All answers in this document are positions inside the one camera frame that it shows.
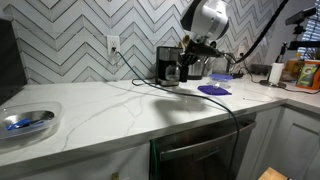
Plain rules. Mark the steel utensil holder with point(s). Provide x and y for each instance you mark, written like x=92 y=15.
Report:
x=195 y=71

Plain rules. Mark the glass carafe with black handle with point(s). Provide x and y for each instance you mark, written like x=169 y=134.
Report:
x=172 y=73

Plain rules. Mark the blue utensil in dish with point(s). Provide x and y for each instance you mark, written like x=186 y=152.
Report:
x=23 y=123

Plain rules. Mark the clear glass oval dish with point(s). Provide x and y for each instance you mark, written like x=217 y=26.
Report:
x=50 y=112

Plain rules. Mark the clear container with blue lid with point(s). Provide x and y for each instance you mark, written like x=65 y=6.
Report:
x=220 y=80

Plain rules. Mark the black camera on stand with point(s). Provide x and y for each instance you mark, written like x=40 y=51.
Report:
x=297 y=19

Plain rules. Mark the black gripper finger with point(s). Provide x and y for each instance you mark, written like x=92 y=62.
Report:
x=192 y=59
x=183 y=68

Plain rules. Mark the green towel on dishwasher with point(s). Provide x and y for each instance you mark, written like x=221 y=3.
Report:
x=154 y=160

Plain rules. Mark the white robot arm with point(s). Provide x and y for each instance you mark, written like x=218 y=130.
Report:
x=207 y=19

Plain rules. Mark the wooden spoon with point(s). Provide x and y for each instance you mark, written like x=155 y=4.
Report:
x=185 y=41

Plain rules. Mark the stainless steel dishwasher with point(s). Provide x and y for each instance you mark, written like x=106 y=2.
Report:
x=210 y=152

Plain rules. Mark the white wall outlet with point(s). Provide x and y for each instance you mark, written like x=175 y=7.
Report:
x=113 y=42

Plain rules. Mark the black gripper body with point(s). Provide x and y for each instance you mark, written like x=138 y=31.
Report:
x=200 y=49

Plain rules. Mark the black drip coffee machine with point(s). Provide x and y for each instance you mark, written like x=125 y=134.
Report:
x=166 y=56

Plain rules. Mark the purple plastic lid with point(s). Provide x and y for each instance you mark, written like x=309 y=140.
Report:
x=212 y=90

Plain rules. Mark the white paper towel roll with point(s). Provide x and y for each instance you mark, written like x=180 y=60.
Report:
x=276 y=72

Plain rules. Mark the black appliance at left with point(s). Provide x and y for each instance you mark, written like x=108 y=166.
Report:
x=12 y=74

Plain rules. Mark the wooden stool corner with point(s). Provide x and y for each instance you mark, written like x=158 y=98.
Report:
x=271 y=174

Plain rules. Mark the orange Gatorade canister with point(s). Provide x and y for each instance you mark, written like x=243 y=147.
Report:
x=309 y=77

